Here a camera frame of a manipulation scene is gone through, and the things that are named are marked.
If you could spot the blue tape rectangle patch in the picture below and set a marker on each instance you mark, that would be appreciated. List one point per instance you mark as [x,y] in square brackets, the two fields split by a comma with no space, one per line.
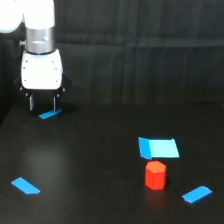
[150,148]

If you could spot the blue tape strip bottom right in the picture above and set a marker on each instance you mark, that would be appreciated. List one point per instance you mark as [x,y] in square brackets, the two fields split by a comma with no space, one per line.
[196,194]

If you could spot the red hexagonal block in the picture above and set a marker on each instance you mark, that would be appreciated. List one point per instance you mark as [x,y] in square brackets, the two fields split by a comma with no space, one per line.
[155,175]

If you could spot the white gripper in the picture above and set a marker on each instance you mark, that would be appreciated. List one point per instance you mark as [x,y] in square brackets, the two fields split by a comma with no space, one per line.
[42,72]

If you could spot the blue tape strip top left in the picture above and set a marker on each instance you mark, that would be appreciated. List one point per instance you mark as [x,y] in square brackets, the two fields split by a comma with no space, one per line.
[50,114]

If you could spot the blue tape strip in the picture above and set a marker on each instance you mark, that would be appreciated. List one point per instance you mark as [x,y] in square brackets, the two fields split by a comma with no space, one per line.
[50,114]
[196,194]
[25,186]

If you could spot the blue tape strip bottom left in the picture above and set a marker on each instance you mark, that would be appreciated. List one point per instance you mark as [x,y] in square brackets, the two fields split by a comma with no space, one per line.
[25,186]

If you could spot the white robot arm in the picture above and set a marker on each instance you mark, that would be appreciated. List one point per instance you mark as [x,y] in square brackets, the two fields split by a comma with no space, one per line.
[38,16]

